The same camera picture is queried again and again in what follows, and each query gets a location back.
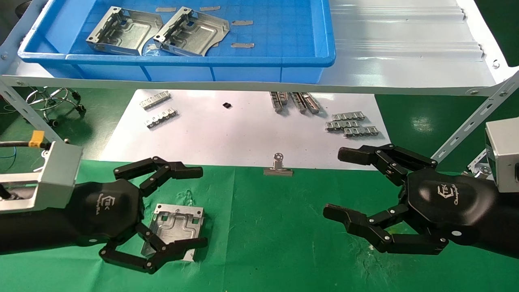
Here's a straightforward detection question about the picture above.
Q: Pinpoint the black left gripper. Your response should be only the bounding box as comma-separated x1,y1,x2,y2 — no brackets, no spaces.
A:
61,156,208,275

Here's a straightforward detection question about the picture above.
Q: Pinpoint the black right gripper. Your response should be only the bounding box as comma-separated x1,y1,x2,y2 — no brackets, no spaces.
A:
323,144,503,255

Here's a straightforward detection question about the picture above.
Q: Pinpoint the stamped metal bracket part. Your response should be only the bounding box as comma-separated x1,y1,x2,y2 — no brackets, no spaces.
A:
86,6,163,56
153,6,230,56
141,203,204,262

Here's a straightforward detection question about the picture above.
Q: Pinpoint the white table sheet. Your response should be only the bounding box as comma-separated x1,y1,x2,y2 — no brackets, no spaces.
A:
99,90,392,171

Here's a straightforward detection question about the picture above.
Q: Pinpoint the green table cloth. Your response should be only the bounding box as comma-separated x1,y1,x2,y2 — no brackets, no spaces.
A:
0,157,519,292

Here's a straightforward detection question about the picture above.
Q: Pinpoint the white metal shelf deck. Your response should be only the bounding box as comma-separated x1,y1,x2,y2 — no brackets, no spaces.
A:
0,0,519,97

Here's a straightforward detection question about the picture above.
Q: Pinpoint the chrome stool with black seat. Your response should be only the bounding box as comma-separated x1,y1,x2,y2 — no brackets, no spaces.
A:
25,86,86,127

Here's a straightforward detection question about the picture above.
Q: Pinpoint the blue plastic bin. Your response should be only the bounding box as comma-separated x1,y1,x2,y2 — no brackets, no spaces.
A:
17,0,337,84

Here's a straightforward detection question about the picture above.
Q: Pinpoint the white perforated shelf post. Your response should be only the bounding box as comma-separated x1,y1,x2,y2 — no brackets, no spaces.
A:
431,71,519,163
0,79,78,159

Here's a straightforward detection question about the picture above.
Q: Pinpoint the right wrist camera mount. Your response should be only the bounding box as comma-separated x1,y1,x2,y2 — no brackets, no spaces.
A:
485,118,519,193

